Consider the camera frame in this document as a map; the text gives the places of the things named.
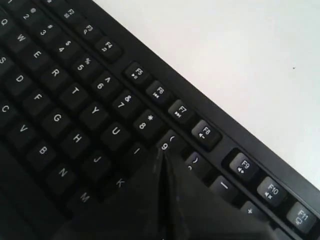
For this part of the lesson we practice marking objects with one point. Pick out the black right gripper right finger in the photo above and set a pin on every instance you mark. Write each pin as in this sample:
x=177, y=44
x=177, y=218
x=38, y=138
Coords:
x=197, y=213

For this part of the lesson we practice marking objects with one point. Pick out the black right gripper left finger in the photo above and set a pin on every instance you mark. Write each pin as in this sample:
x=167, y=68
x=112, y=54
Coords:
x=132, y=213

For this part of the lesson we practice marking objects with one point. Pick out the black acer keyboard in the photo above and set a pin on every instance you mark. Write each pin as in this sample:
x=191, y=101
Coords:
x=82, y=101

